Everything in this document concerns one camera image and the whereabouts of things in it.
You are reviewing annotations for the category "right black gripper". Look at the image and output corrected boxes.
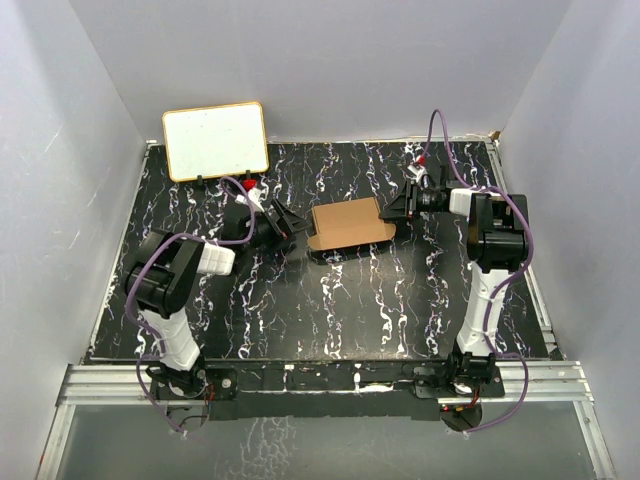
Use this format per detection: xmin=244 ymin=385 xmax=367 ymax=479
xmin=380 ymin=181 xmax=444 ymax=222

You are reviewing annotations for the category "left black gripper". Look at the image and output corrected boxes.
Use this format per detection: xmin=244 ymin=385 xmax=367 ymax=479
xmin=242 ymin=200 xmax=312 ymax=254

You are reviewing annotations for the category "brown cardboard box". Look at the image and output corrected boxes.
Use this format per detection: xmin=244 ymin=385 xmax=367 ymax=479
xmin=307 ymin=197 xmax=396 ymax=251

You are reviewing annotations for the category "red black stamp toy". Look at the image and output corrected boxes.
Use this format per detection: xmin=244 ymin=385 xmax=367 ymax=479
xmin=242 ymin=170 xmax=257 ymax=192

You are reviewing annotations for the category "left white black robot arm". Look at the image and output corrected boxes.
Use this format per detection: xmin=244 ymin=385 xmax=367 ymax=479
xmin=123 ymin=199 xmax=310 ymax=399

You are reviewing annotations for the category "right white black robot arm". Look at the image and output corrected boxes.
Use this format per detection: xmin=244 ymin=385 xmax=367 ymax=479
xmin=379 ymin=164 xmax=531 ymax=397

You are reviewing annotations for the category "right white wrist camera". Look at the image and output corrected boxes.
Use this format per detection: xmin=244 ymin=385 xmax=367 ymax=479
xmin=407 ymin=155 xmax=430 ymax=188

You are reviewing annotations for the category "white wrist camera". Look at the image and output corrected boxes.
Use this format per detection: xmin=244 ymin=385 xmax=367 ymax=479
xmin=235 ymin=187 xmax=265 ymax=213
xmin=407 ymin=155 xmax=430 ymax=188

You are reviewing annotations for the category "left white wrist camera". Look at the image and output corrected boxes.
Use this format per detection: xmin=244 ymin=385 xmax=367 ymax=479
xmin=235 ymin=187 xmax=265 ymax=213

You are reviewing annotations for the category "white board orange frame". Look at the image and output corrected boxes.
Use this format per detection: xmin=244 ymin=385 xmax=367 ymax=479
xmin=162 ymin=102 xmax=269 ymax=183

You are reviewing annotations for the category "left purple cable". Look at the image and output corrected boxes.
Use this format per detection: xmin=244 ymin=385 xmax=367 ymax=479
xmin=124 ymin=174 xmax=266 ymax=436

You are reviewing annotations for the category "purple cable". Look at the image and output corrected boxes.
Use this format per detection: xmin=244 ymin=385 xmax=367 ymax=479
xmin=124 ymin=174 xmax=266 ymax=436
xmin=419 ymin=109 xmax=534 ymax=434

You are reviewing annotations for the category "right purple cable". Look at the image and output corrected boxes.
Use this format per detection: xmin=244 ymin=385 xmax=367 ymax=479
xmin=419 ymin=109 xmax=534 ymax=434

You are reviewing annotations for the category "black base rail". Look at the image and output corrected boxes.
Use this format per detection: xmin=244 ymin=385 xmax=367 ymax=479
xmin=134 ymin=357 xmax=501 ymax=421

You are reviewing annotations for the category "aluminium frame rail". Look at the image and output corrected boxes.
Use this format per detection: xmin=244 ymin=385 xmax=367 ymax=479
xmin=37 ymin=361 xmax=616 ymax=479

